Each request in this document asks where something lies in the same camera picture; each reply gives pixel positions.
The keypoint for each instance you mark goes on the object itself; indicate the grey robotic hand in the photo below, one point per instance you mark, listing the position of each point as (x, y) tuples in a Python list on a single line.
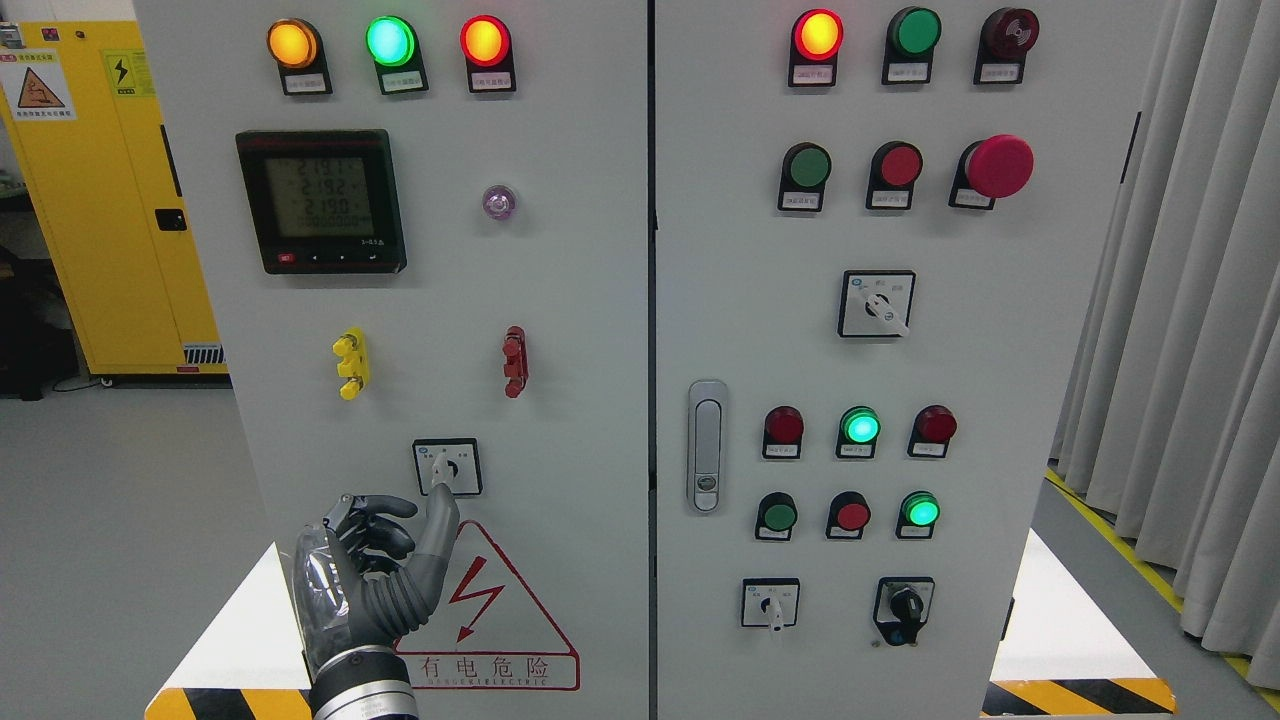
[(359, 578)]

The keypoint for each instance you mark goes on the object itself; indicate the white rotary selector switch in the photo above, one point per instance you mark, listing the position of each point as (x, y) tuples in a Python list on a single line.
[(769, 602), (454, 461), (876, 304)]

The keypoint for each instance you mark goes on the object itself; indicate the red electric hazard warning sticker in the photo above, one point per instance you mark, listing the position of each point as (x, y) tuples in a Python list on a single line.
[(490, 632)]

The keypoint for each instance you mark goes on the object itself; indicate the yellow terminal connector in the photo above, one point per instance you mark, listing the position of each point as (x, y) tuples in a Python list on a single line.
[(353, 367)]

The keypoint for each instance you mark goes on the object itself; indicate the red terminal connector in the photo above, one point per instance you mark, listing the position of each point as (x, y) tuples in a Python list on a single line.
[(516, 361)]

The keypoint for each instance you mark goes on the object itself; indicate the black digital power meter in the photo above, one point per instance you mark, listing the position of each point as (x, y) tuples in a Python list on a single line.
[(323, 202)]

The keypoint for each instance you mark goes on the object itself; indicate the small clear light bulb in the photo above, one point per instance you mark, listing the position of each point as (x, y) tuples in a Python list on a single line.
[(500, 202)]

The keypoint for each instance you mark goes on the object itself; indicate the dark red indicator lamp left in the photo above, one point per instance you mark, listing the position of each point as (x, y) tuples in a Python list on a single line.
[(782, 434)]

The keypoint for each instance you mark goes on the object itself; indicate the dark red indicator lamp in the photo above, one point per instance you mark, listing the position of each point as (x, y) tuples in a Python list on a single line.
[(931, 432), (782, 434)]

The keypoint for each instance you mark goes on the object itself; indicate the grey electrical control cabinet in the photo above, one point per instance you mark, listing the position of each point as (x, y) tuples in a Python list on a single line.
[(644, 142)]

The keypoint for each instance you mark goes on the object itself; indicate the red push button lower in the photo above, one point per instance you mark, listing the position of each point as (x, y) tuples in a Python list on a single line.
[(848, 516)]

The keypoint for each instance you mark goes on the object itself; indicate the red push button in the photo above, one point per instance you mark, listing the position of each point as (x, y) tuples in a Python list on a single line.
[(848, 516), (894, 168)]

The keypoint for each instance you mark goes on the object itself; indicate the green lit indicator lamp middle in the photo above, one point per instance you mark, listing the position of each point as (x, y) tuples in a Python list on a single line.
[(857, 433)]

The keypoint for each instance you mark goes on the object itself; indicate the green lit indicator lamp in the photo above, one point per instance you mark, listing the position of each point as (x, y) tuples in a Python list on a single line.
[(857, 433), (394, 49)]

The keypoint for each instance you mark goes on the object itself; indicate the orange indicator lamp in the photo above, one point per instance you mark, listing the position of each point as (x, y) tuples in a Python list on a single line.
[(299, 54)]

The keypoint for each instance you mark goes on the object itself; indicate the yellow safety storage cabinet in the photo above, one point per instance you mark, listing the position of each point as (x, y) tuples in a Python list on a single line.
[(80, 103)]

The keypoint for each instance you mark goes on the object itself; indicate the red-orange indicator lamp left door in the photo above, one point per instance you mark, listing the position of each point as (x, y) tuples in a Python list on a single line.
[(488, 52)]

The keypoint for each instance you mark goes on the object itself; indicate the red-orange indicator lamp door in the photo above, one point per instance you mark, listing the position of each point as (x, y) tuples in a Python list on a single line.
[(488, 52), (816, 38)]

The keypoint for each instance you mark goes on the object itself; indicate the green lit push button lower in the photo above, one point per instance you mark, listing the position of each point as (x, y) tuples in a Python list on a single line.
[(918, 514)]

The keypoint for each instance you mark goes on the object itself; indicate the dark red indicator lamp right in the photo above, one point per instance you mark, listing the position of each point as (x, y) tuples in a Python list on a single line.
[(931, 432)]

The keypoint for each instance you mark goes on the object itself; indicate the green push button upper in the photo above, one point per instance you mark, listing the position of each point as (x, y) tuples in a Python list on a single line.
[(805, 169)]

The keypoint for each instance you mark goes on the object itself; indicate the red push button upper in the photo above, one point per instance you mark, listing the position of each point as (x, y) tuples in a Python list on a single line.
[(894, 168)]

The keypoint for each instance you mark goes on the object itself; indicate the white base platform hazard stripes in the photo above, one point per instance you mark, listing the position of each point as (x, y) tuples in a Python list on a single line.
[(1061, 658)]

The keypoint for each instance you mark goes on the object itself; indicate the red-orange indicator lamp right door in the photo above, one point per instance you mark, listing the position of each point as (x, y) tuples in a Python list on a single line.
[(816, 38)]

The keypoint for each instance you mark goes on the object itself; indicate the red emergency stop mushroom button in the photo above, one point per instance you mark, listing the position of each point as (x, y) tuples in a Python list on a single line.
[(994, 168)]

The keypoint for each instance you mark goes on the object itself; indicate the green unlit indicator lamp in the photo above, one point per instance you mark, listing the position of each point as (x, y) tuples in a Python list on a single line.
[(911, 36)]

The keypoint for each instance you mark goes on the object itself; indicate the grey curtain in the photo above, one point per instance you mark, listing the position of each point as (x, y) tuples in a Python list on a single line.
[(1171, 420)]

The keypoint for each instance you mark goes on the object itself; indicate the dark red buzzer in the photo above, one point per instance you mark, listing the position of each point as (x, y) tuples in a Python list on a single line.
[(1005, 40)]

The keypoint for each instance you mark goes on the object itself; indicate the silver cabinet door handle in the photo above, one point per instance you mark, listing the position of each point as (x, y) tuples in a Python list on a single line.
[(705, 410)]

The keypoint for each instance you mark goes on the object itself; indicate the white rotary selector switch bottom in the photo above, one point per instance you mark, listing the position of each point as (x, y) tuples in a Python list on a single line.
[(769, 602)]

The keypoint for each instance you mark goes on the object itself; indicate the black knob selector switch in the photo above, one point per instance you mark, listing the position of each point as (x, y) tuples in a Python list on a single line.
[(902, 608)]

